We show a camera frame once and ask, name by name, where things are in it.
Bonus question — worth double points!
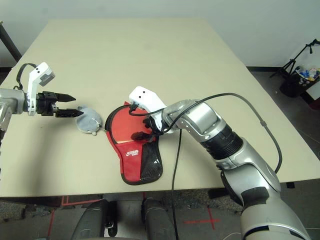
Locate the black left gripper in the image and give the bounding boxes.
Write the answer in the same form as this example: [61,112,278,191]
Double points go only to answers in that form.
[36,91,85,119]

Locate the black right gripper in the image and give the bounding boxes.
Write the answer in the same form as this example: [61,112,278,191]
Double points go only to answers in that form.
[129,117,167,143]

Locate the red black paddle case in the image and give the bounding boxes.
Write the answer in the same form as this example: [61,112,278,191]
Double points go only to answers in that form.
[104,101,164,186]

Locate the beige side table black legs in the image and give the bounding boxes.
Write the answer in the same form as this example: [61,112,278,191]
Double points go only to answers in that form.
[0,19,23,69]

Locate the dark robot right leg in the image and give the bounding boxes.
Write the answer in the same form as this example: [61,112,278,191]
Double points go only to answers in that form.
[141,197,177,240]

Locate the dark robot leg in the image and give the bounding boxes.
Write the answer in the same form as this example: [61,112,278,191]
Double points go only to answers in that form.
[141,197,177,240]
[71,198,119,240]

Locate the dark robot left leg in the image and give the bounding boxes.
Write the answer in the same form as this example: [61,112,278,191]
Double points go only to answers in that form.
[71,198,119,240]

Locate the black bin with bottles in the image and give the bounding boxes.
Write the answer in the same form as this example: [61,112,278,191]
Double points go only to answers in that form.
[279,64,320,99]

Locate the black tripod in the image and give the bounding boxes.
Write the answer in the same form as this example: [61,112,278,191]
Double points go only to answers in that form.
[269,38,320,84]

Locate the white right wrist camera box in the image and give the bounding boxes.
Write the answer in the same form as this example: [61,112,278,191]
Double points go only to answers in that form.
[128,86,168,135]

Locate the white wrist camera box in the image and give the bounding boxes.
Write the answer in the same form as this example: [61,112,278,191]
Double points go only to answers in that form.
[26,61,57,117]
[128,86,168,135]

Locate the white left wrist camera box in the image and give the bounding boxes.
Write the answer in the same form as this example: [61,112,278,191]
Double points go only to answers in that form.
[26,61,57,117]

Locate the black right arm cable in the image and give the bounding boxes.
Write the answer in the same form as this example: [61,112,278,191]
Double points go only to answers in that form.
[128,92,284,240]

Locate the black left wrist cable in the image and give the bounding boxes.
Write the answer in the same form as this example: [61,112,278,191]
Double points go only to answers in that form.
[15,63,39,91]

